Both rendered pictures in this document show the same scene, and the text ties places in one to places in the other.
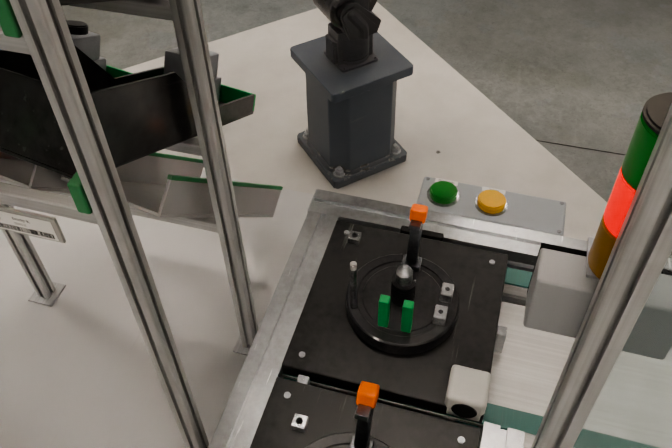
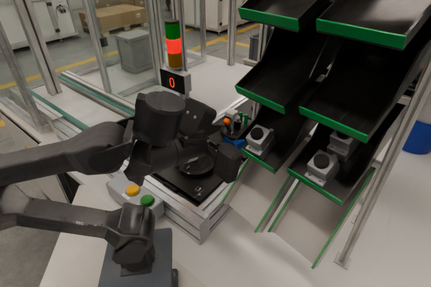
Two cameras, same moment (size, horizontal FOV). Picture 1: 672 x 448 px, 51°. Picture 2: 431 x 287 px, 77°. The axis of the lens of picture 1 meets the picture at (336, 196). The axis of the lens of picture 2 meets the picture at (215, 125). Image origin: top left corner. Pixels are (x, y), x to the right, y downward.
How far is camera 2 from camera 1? 1.20 m
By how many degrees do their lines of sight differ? 98
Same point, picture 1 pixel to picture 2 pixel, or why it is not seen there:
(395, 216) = (173, 201)
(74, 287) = (328, 259)
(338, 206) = (194, 215)
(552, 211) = (115, 180)
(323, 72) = (164, 250)
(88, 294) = not seen: hidden behind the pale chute
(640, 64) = not seen: outside the picture
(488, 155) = (83, 262)
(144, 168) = (286, 186)
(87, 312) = not seen: hidden behind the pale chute
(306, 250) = (218, 198)
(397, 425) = (217, 140)
